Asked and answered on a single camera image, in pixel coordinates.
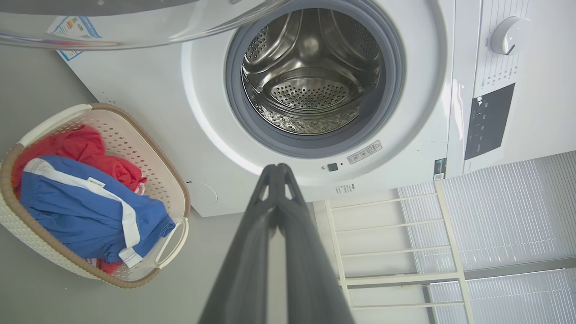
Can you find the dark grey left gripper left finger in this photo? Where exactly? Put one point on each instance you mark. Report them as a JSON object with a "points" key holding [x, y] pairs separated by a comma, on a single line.
{"points": [[243, 274]]}

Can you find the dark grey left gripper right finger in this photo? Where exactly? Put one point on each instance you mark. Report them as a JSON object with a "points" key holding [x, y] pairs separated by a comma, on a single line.
{"points": [[310, 279]]}

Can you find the round grey washing machine door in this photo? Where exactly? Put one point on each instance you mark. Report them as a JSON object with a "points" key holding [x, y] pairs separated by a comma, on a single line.
{"points": [[157, 22]]}

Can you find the black door latch socket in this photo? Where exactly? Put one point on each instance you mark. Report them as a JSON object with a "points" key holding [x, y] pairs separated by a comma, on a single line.
{"points": [[332, 167]]}

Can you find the steel washing drum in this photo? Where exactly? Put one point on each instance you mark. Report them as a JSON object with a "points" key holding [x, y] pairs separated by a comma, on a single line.
{"points": [[310, 90]]}

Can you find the white front-load washing machine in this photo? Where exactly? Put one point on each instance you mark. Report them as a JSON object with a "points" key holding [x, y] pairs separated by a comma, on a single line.
{"points": [[427, 90]]}

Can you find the round white filter cover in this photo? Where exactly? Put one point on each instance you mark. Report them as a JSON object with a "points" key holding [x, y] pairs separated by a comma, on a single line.
{"points": [[202, 198]]}

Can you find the white warning sticker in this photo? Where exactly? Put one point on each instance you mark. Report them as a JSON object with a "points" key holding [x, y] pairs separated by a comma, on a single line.
{"points": [[364, 152]]}

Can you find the white metal rack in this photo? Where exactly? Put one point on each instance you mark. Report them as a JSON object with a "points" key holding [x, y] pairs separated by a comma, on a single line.
{"points": [[450, 238]]}

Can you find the cream perforated laundry basket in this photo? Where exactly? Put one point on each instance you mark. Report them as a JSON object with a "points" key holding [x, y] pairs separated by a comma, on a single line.
{"points": [[153, 157]]}

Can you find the black narrow sticker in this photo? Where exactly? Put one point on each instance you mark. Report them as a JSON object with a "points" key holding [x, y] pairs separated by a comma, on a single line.
{"points": [[439, 169]]}

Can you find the blue garment with white stripe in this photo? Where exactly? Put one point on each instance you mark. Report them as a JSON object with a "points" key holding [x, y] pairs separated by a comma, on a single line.
{"points": [[81, 211]]}

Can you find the red garment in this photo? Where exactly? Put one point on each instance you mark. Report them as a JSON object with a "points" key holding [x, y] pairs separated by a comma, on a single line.
{"points": [[76, 144]]}

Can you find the black display panel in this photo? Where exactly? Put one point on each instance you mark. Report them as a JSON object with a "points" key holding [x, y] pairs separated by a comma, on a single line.
{"points": [[488, 121]]}

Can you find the blue-edged white sticker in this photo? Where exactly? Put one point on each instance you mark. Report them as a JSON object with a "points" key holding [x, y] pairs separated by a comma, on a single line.
{"points": [[69, 55]]}

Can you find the colourful energy label sticker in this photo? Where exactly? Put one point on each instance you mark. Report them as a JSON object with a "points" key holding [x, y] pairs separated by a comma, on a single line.
{"points": [[74, 27]]}

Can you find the white round control knob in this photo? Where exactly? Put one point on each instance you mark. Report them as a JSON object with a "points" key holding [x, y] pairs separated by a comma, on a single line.
{"points": [[508, 36]]}

